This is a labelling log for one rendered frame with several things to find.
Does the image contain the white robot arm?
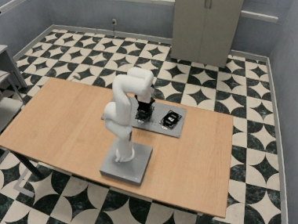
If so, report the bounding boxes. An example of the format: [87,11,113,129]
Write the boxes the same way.
[104,67,154,162]

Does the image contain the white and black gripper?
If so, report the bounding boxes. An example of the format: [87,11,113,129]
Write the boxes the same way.
[134,94,155,108]

